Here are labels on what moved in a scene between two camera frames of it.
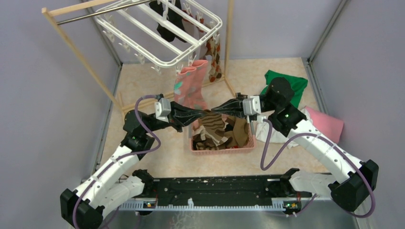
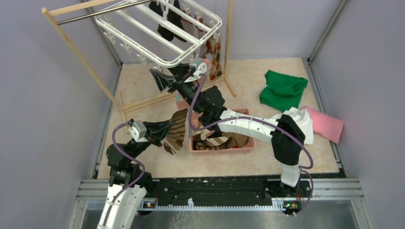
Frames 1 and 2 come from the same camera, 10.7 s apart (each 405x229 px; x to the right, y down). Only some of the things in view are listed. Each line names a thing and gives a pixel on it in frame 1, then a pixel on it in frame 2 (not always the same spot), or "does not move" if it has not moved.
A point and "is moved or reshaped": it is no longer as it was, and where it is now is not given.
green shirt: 298,84 does not move
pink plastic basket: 195,124 does not move
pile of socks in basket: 213,132 does not move
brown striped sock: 214,122 is moved or reshaped
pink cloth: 330,126 does not move
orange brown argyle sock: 213,49 does not move
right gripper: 233,108 -> 164,81
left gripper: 186,115 -> 160,128
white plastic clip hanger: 161,33 does not move
